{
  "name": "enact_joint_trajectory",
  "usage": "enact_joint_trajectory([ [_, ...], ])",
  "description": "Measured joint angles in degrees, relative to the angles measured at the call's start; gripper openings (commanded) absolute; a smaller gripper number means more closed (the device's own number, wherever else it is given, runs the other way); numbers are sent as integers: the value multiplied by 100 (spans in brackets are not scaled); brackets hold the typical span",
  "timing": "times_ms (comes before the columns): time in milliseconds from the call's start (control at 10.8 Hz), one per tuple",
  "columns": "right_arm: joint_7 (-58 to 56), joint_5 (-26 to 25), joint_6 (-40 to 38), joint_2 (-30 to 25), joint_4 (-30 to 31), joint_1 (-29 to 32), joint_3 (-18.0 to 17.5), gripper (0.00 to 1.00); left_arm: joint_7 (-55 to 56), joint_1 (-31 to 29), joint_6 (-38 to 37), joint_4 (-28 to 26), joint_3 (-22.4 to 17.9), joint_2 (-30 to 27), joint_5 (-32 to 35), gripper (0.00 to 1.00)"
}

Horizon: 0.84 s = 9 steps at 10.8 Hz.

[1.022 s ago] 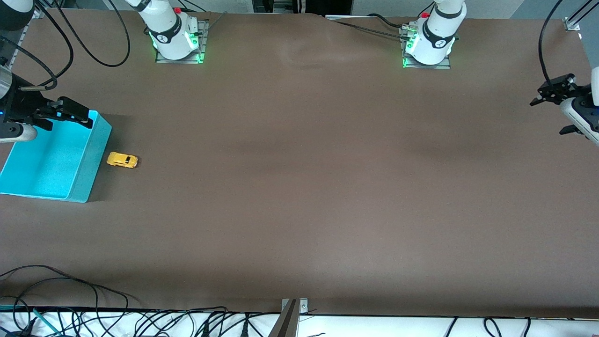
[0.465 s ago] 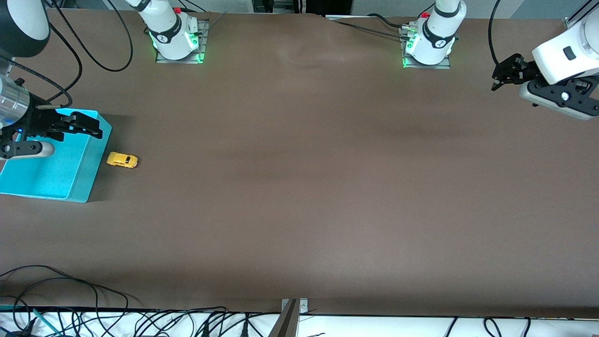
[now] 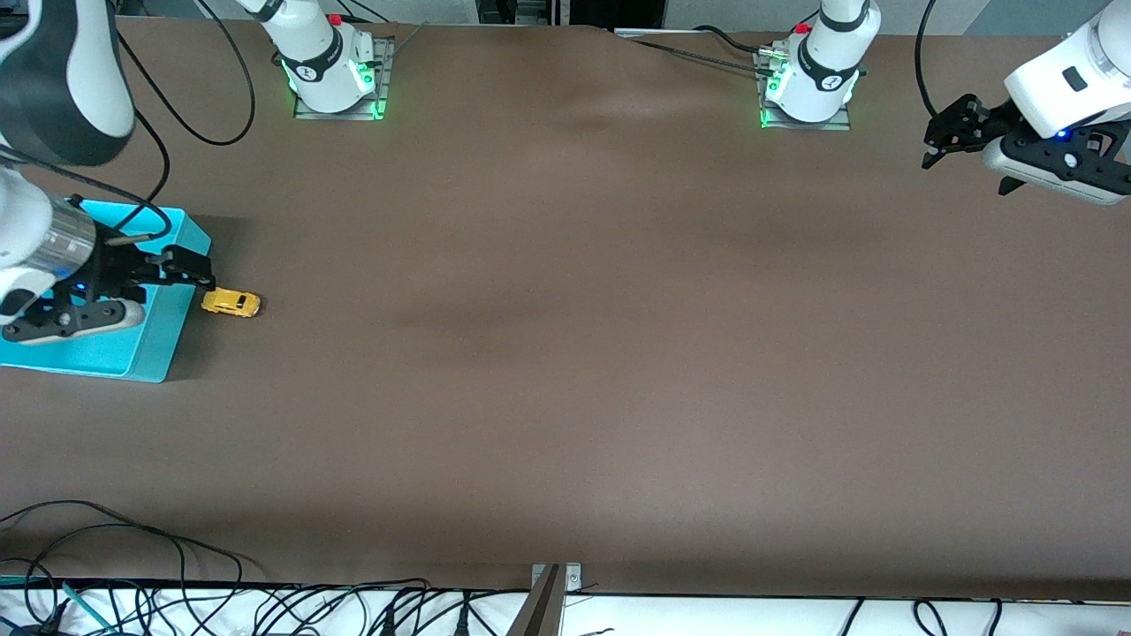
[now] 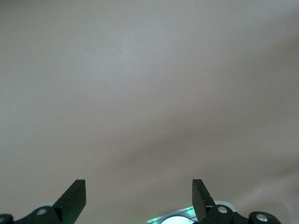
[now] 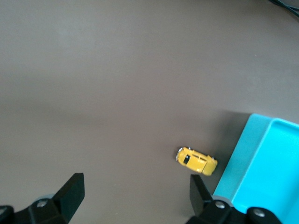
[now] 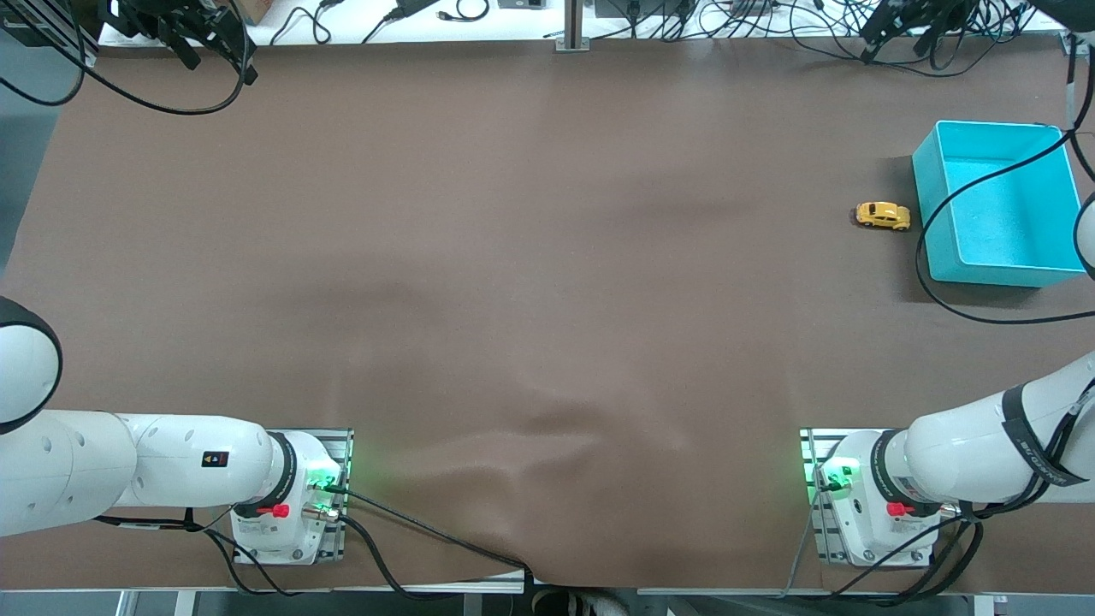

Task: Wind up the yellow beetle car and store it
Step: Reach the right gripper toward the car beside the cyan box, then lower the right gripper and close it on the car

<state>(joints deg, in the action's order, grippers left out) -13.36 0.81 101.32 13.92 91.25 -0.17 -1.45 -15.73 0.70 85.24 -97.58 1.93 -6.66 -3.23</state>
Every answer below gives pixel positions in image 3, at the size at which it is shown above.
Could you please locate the yellow beetle toy car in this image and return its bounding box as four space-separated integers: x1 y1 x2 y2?
201 288 262 320

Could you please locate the cyan plastic bin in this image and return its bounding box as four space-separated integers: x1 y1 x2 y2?
0 200 215 384

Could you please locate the black equipment box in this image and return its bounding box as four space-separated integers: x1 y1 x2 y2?
475 0 665 27

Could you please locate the brown table cover mat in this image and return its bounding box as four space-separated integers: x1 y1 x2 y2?
106 16 1131 603

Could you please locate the black cable with silver plug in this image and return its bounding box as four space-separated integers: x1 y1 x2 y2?
0 132 174 244

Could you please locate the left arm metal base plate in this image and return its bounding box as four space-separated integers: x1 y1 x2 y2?
755 49 854 132

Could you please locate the long black looping cable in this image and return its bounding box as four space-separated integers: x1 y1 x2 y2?
113 0 257 148

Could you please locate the thick black base cable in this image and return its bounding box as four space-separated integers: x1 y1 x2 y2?
694 25 771 56

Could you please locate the thin black base cable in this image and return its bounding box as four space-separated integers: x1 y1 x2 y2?
629 37 763 72

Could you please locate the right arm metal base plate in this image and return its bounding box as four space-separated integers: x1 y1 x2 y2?
293 37 395 121

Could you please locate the thin black floor cable loop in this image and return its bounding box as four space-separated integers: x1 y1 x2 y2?
0 500 245 586

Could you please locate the teal cable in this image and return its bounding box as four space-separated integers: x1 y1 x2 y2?
0 576 118 633

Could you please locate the dark metal post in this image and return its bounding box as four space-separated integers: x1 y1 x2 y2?
507 565 566 636

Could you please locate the silver metal bracket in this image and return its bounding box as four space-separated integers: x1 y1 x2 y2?
531 563 583 593

